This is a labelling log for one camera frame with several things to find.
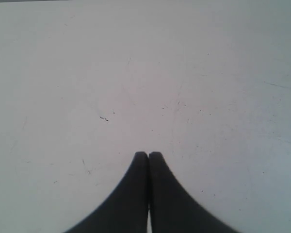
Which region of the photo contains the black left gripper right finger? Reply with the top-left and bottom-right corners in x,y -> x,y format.
148,152 -> 237,233

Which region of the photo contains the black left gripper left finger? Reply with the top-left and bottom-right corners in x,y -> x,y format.
67,152 -> 148,233

